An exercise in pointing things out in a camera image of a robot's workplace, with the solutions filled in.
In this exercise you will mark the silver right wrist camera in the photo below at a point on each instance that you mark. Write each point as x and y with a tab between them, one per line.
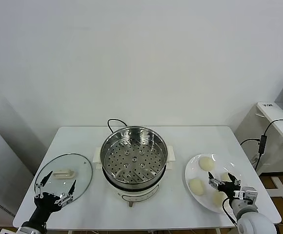
248	196

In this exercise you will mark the white floor cabinet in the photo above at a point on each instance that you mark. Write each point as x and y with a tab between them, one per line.
5	165

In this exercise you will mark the white steamed baozi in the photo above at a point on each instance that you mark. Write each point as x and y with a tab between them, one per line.
196	186
217	199
225	177
207	163

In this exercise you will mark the large white plate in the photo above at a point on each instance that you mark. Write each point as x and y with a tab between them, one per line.
192	168

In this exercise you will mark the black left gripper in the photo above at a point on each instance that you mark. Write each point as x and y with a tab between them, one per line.
45	203

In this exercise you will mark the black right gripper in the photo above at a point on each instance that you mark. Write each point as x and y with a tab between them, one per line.
229	190

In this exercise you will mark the perforated steel steamer basket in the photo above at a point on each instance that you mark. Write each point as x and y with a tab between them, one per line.
112	146

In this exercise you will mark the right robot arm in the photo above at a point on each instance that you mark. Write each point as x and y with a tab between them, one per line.
251	221

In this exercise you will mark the round glass pot lid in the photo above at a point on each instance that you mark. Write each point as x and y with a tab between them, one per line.
66	161

